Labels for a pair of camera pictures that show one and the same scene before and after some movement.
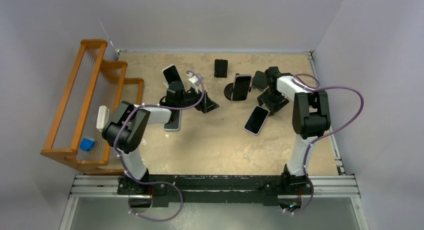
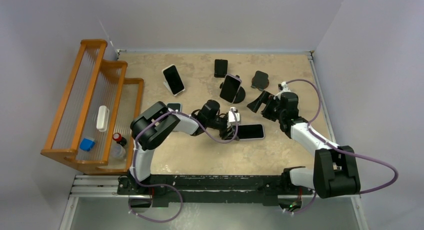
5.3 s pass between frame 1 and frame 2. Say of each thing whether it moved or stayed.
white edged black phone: stayed
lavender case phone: moved
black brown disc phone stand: stayed
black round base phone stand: moved
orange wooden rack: stayed
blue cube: stayed
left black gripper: moved
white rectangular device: stayed
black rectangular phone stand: stayed
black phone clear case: moved
